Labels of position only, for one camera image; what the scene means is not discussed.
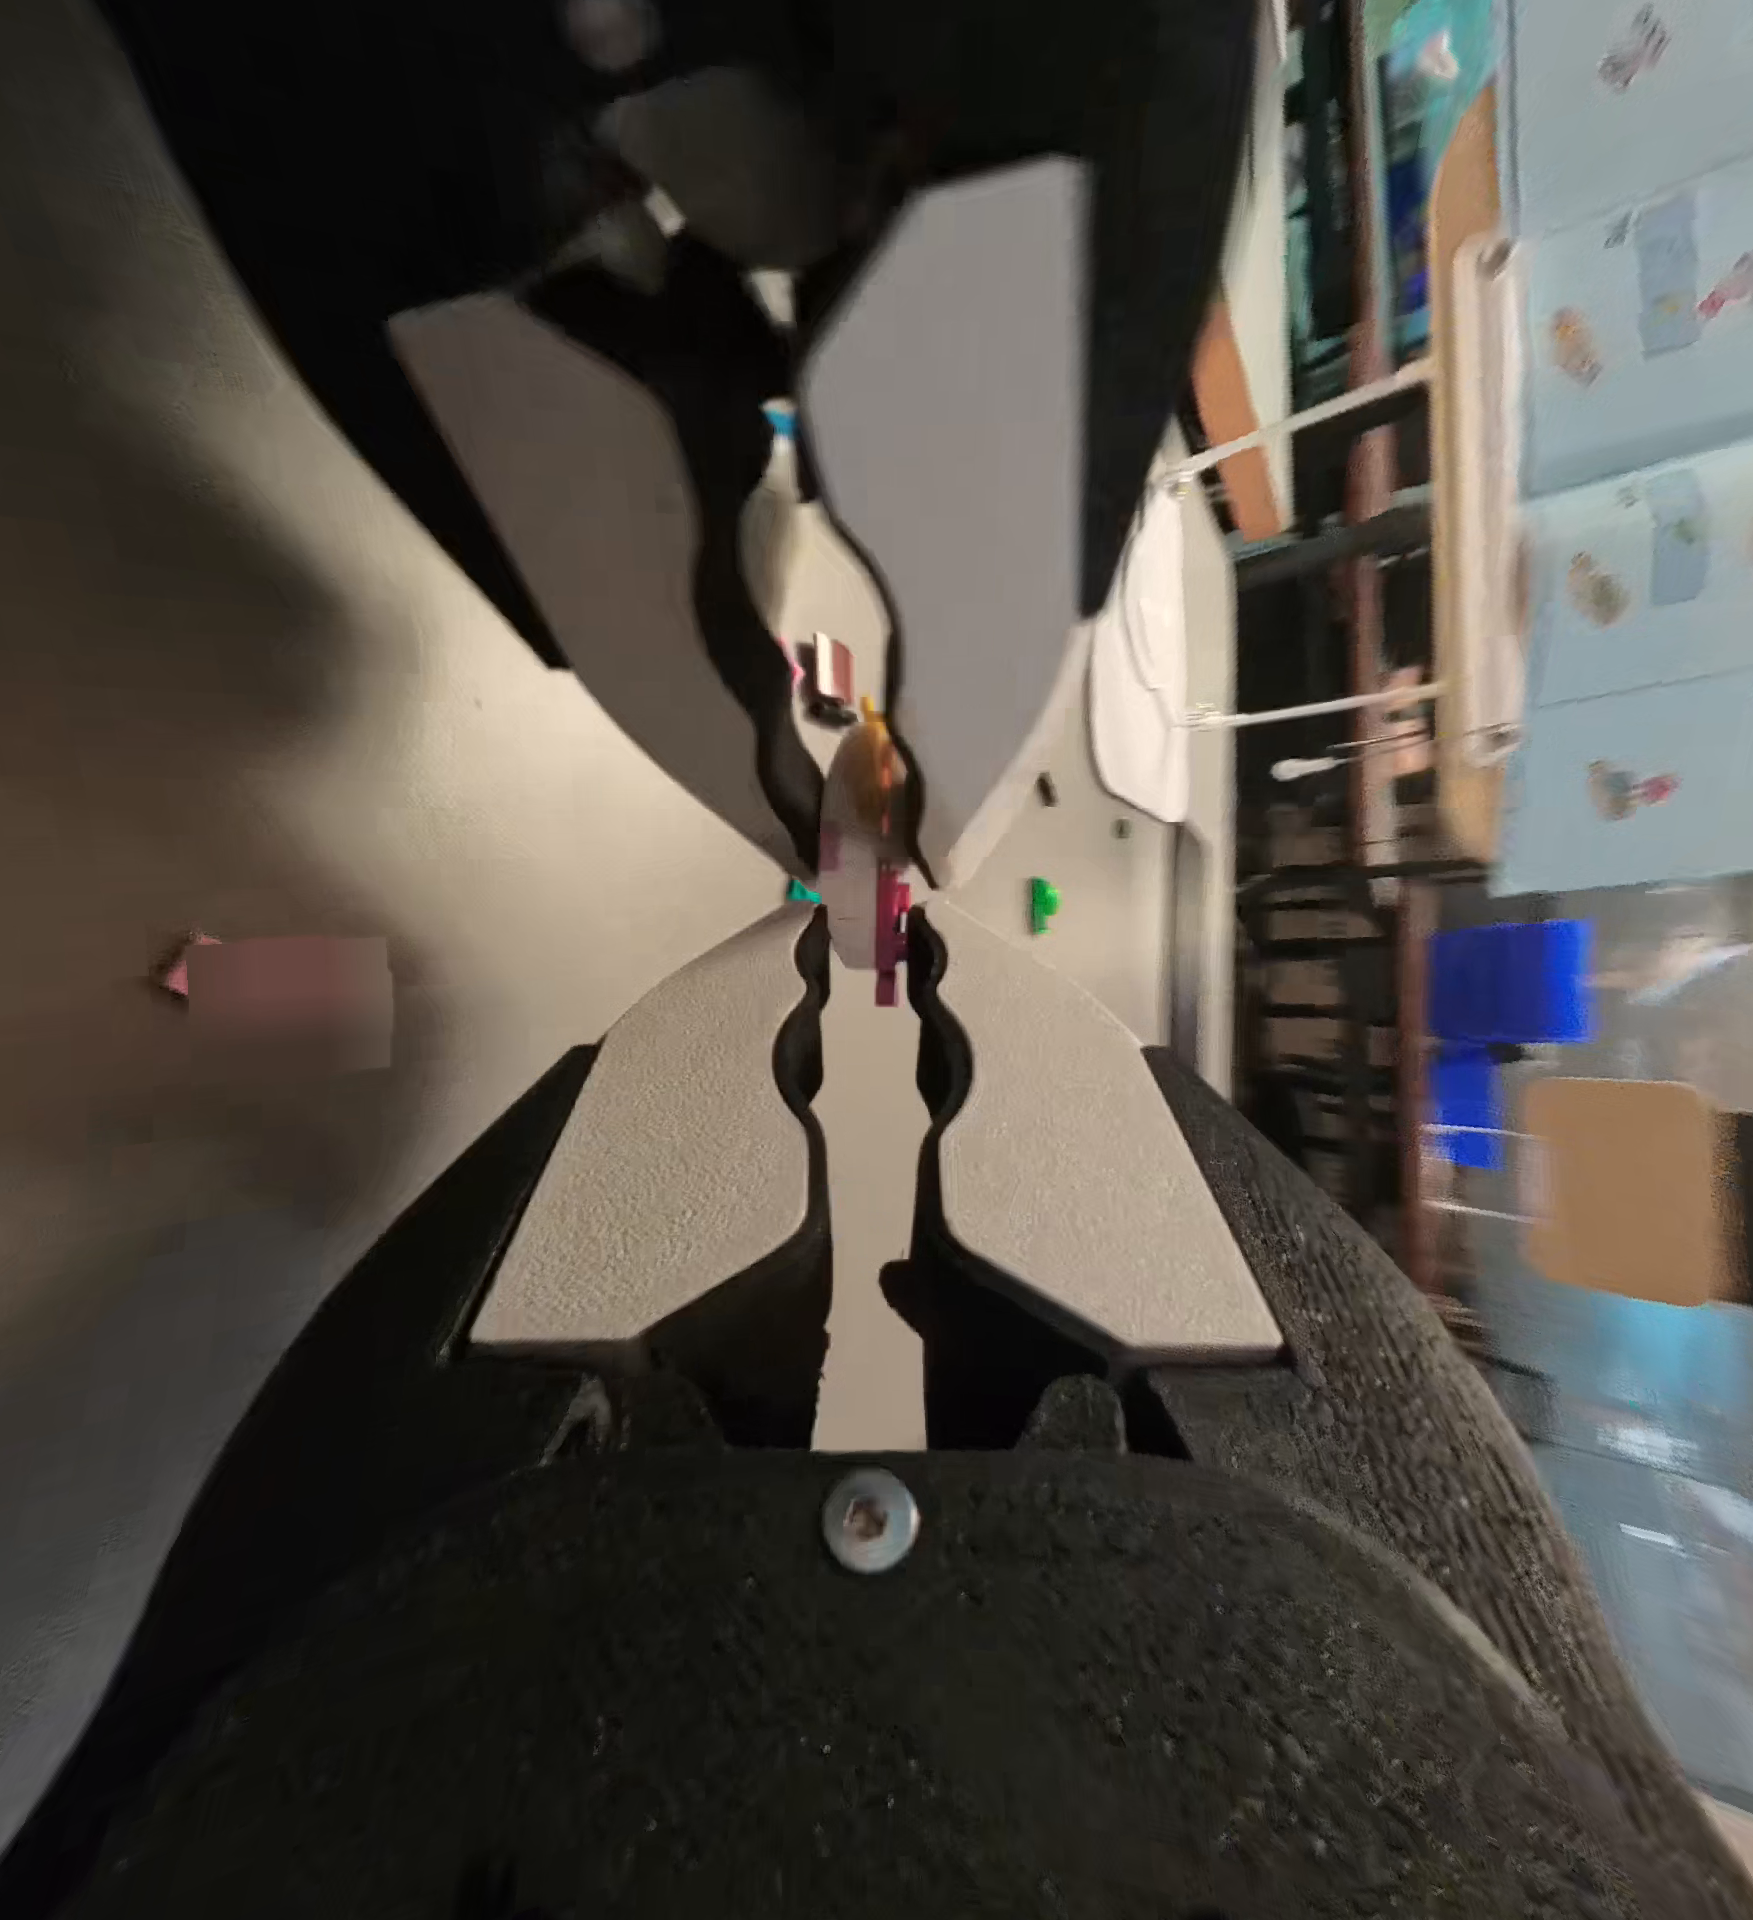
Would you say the wooden board stand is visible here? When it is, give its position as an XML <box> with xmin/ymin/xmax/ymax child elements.
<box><xmin>1422</xmin><ymin>92</ymin><xmax>1510</xmax><ymax>848</ymax></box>

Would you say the tan rounded panel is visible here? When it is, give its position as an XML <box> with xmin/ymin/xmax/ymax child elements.
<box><xmin>1525</xmin><ymin>1077</ymin><xmax>1734</xmax><ymax>1310</ymax></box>

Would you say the white pink yellow lego assembly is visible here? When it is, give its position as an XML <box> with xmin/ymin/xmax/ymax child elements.
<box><xmin>816</xmin><ymin>697</ymin><xmax>919</xmax><ymax>1010</ymax></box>

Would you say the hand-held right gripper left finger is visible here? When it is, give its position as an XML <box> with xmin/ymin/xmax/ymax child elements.
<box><xmin>467</xmin><ymin>900</ymin><xmax>837</xmax><ymax>1358</ymax></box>

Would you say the brown wooden panel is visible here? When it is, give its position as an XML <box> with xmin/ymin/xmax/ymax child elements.
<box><xmin>1192</xmin><ymin>299</ymin><xmax>1286</xmax><ymax>547</ymax></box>

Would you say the pink white lego piece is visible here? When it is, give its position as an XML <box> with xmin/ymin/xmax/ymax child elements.
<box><xmin>791</xmin><ymin>630</ymin><xmax>864</xmax><ymax>727</ymax></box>

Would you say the small blue bin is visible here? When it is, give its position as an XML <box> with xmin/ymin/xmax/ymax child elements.
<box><xmin>1432</xmin><ymin>1050</ymin><xmax>1504</xmax><ymax>1173</ymax></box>

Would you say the white rod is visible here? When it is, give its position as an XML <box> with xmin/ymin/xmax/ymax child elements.
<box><xmin>1192</xmin><ymin>681</ymin><xmax>1449</xmax><ymax>737</ymax></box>
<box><xmin>1176</xmin><ymin>367</ymin><xmax>1433</xmax><ymax>470</ymax></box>

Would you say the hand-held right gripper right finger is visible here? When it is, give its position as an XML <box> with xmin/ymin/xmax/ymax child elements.
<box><xmin>905</xmin><ymin>904</ymin><xmax>1288</xmax><ymax>1368</ymax></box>

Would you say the blue printed box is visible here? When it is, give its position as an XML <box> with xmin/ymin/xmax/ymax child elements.
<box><xmin>1371</xmin><ymin>0</ymin><xmax>1496</xmax><ymax>333</ymax></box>

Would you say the light blue instruction sheet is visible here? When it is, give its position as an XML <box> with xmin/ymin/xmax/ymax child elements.
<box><xmin>1490</xmin><ymin>0</ymin><xmax>1753</xmax><ymax>902</ymax></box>

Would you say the dark metal shelf rack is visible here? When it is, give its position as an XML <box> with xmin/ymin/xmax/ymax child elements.
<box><xmin>1235</xmin><ymin>495</ymin><xmax>1433</xmax><ymax>1292</ymax></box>

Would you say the white plate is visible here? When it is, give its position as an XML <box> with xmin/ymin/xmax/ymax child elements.
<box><xmin>1085</xmin><ymin>451</ymin><xmax>1239</xmax><ymax>829</ymax></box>

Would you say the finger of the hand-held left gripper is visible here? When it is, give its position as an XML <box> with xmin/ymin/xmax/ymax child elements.
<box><xmin>391</xmin><ymin>289</ymin><xmax>832</xmax><ymax>888</ymax></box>
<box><xmin>791</xmin><ymin>154</ymin><xmax>1100</xmax><ymax>891</ymax></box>

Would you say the large blue bin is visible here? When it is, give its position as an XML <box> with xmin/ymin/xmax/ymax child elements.
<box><xmin>1432</xmin><ymin>921</ymin><xmax>1595</xmax><ymax>1044</ymax></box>

